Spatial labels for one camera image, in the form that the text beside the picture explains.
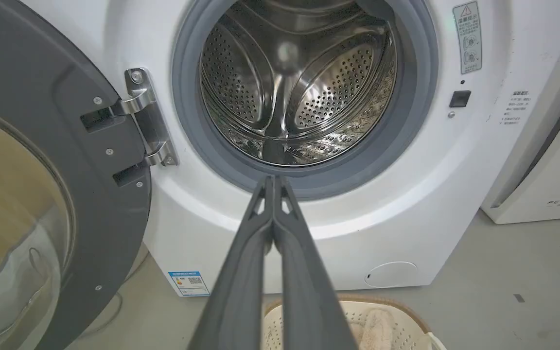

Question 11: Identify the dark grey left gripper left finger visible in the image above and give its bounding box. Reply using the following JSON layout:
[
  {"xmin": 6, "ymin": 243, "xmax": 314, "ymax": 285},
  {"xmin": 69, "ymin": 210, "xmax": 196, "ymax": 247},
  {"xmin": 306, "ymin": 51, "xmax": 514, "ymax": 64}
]
[{"xmin": 188, "ymin": 175, "xmax": 275, "ymax": 350}]

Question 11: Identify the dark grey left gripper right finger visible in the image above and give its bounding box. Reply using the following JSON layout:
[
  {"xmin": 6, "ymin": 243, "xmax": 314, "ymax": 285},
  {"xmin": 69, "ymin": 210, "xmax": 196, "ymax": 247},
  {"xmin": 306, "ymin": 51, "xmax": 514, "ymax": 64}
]
[{"xmin": 273, "ymin": 175, "xmax": 358, "ymax": 350}]

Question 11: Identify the silver metal door hinge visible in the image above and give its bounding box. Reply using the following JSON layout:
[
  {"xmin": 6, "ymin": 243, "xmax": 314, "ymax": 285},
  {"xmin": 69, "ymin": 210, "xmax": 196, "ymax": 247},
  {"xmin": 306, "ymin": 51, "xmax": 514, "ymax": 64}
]
[{"xmin": 113, "ymin": 68, "xmax": 179, "ymax": 167}]

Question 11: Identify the stainless steel washing machine drum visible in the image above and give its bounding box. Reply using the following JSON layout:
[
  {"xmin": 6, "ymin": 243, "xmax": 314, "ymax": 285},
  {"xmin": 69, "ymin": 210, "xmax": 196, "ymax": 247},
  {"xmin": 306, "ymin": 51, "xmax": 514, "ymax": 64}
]
[{"xmin": 200, "ymin": 0, "xmax": 398, "ymax": 167}]

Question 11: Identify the grey washing machine door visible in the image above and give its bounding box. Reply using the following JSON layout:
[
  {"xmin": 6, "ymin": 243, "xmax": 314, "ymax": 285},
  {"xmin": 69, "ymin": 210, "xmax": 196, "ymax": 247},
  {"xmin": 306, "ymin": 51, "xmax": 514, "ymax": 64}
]
[{"xmin": 0, "ymin": 0, "xmax": 152, "ymax": 350}]

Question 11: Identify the blue energy label sticker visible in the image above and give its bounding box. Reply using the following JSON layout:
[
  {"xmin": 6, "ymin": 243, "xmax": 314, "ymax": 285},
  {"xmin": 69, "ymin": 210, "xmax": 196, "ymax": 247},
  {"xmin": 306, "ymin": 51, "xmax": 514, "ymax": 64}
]
[{"xmin": 168, "ymin": 271, "xmax": 210, "ymax": 297}]

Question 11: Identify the white perforated laundry basket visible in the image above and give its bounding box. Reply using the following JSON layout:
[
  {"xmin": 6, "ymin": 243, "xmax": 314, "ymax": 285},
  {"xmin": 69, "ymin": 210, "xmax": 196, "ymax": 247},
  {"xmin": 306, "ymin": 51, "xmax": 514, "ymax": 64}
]
[{"xmin": 263, "ymin": 295, "xmax": 448, "ymax": 350}]

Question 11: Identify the white front-load washing machine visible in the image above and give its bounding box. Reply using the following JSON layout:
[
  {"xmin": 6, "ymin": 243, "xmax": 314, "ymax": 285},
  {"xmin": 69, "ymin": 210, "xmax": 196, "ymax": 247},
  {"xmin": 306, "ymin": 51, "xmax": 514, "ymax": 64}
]
[{"xmin": 20, "ymin": 0, "xmax": 560, "ymax": 297}]

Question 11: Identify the grey rubber door gasket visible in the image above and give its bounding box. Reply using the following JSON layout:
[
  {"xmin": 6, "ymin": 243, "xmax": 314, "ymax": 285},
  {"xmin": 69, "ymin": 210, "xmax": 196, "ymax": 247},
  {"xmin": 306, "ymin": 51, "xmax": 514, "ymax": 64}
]
[{"xmin": 172, "ymin": 0, "xmax": 439, "ymax": 201}]

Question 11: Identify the white appliance with grey panel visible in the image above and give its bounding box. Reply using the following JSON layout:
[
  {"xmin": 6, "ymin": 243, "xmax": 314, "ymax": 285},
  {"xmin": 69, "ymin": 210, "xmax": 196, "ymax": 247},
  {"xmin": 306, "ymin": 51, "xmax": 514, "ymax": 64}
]
[{"xmin": 481, "ymin": 61, "xmax": 560, "ymax": 225}]

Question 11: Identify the grey warning label sticker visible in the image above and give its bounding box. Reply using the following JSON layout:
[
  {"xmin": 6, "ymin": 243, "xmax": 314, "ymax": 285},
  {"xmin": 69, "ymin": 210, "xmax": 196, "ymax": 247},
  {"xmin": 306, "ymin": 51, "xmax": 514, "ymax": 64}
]
[{"xmin": 453, "ymin": 1, "xmax": 483, "ymax": 75}]

